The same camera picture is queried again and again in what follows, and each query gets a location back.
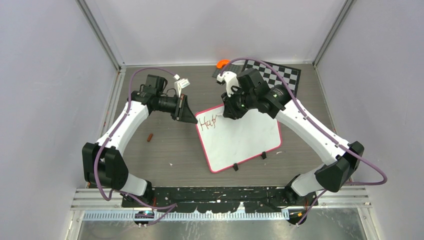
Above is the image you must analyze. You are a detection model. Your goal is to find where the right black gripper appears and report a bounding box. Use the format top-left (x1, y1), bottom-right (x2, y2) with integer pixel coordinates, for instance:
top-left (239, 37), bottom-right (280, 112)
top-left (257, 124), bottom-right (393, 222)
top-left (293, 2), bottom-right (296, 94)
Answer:
top-left (221, 85), bottom-right (256, 120)

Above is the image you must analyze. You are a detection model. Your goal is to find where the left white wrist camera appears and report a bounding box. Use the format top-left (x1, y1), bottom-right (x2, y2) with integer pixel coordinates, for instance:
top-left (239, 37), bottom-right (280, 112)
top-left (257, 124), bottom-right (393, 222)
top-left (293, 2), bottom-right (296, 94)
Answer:
top-left (173, 74), bottom-right (190, 98)

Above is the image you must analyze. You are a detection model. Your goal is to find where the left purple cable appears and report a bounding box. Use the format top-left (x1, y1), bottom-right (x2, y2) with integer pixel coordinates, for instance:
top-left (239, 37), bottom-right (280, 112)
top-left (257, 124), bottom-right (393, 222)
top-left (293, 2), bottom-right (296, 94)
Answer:
top-left (94, 67), bottom-right (181, 227)

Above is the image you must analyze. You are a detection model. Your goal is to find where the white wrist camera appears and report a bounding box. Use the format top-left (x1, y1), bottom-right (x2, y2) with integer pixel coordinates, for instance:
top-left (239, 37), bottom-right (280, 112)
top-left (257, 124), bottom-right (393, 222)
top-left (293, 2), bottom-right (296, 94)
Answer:
top-left (216, 71), bottom-right (240, 98)
top-left (173, 74), bottom-right (190, 98)

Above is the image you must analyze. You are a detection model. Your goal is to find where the black white checkerboard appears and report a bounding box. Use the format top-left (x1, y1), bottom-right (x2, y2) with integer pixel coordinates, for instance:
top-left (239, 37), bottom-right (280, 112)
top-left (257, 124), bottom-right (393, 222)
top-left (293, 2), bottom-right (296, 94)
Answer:
top-left (242, 59), bottom-right (302, 99)

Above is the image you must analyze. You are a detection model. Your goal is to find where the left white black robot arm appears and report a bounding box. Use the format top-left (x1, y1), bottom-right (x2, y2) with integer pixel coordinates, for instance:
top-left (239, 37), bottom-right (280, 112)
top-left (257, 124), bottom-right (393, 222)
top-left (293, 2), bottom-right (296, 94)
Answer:
top-left (82, 74), bottom-right (198, 207)

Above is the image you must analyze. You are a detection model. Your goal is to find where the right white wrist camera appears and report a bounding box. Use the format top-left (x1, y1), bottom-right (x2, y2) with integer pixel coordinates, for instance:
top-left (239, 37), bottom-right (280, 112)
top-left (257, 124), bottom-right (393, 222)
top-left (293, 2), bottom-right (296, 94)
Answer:
top-left (216, 71), bottom-right (240, 98)

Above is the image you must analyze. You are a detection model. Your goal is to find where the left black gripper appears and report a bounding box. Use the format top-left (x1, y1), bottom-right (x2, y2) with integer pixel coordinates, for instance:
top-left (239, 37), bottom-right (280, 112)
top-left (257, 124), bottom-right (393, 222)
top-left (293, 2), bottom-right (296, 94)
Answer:
top-left (157, 93), bottom-right (198, 124)

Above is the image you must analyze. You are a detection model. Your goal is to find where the grey lego baseplate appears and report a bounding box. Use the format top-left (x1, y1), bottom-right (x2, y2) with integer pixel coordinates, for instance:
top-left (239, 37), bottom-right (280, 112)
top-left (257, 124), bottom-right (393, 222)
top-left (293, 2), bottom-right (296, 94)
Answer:
top-left (211, 64), bottom-right (243, 79)

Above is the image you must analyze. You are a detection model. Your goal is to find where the pink framed whiteboard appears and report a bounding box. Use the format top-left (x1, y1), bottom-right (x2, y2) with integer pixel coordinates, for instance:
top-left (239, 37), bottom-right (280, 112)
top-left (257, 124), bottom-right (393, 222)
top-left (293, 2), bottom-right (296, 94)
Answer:
top-left (195, 104), bottom-right (283, 173)

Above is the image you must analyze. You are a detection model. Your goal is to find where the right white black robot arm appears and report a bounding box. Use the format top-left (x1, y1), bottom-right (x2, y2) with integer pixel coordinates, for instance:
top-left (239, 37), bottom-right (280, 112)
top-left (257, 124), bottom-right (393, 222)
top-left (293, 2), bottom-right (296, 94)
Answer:
top-left (216, 68), bottom-right (364, 205)

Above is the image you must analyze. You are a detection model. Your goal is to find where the orange curved plastic piece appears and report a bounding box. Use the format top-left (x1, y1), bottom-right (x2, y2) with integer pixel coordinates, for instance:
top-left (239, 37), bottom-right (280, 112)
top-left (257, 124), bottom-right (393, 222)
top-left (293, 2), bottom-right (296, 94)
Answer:
top-left (215, 59), bottom-right (230, 69)

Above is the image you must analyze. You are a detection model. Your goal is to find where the red marker cap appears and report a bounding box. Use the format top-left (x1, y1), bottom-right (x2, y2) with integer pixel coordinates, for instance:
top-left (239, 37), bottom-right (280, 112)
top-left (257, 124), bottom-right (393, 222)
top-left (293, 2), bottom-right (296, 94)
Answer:
top-left (146, 133), bottom-right (154, 142)

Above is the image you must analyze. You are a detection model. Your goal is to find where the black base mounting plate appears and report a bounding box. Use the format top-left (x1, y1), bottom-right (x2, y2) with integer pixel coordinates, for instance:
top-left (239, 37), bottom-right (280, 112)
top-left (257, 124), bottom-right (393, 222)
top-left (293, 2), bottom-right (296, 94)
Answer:
top-left (138, 186), bottom-right (317, 214)

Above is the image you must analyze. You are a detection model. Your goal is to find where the white slotted cable duct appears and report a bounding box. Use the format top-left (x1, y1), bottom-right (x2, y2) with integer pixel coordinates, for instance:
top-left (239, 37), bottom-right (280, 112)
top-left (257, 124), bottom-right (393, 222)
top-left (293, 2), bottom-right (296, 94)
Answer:
top-left (82, 209), bottom-right (290, 222)

